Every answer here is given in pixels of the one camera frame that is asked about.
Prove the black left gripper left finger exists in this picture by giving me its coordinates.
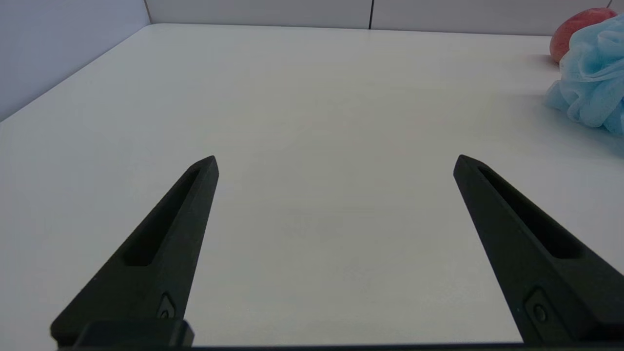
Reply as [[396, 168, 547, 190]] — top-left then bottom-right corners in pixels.
[[50, 156, 219, 348]]

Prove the light blue bath loofah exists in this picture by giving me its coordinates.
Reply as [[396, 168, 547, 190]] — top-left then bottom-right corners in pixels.
[[543, 15, 624, 147]]

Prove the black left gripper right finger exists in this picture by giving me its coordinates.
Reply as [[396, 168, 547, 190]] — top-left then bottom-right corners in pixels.
[[453, 155, 624, 346]]

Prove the red peach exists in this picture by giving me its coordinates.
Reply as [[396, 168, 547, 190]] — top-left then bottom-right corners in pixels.
[[549, 7, 618, 63]]

